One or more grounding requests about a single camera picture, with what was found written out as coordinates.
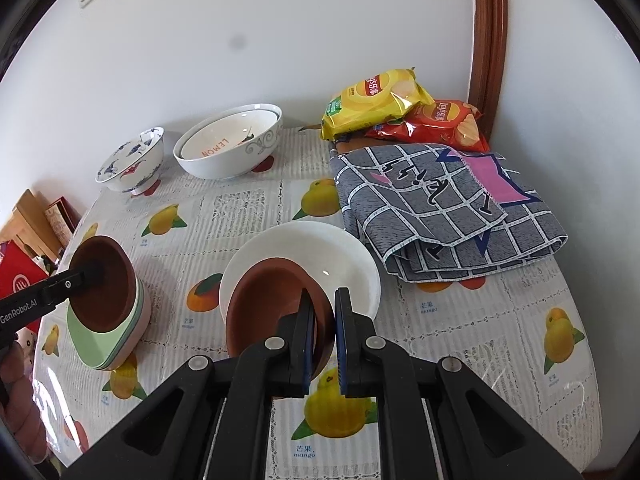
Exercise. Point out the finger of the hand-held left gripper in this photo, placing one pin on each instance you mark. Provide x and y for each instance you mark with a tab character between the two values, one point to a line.
75	280

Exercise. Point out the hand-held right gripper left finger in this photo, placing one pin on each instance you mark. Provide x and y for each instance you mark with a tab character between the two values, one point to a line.
307	340

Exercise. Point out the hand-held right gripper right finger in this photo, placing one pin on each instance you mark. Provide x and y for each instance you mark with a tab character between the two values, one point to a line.
341	340

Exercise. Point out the small brown dish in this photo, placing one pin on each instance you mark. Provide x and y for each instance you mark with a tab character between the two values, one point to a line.
105	305
270	305

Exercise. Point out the light green plate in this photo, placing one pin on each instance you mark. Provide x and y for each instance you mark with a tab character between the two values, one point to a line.
87	340

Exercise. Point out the pink plate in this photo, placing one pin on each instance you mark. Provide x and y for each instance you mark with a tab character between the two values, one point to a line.
140	332

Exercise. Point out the light blue plate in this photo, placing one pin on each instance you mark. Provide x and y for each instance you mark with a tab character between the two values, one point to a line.
131	342

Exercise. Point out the plain white bowl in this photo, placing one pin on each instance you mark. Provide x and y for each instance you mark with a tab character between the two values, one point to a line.
320	250

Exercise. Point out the person's left hand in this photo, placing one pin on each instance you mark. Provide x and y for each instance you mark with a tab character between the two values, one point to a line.
25	400

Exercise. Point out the patterned cardboard box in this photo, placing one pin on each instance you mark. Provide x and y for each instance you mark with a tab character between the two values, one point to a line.
62	215

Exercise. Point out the blue and white patterned bowl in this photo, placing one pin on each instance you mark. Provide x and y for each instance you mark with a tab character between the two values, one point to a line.
135	170

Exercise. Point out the fruit printed tablecloth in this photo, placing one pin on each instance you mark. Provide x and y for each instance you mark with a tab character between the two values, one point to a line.
200	220

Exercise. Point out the grey checked cloth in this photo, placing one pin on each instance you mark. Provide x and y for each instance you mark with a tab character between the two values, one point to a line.
425	220

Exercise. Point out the white bowl orange lettering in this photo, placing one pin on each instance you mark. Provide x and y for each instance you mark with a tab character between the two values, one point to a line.
220	132

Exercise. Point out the red chip bag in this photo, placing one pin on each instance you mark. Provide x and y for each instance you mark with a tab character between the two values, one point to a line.
440	125

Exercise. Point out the yellow chip bag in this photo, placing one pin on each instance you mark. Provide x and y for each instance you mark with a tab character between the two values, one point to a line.
370	100

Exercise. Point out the brown wooden door frame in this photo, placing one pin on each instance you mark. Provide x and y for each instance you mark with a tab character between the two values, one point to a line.
490	35

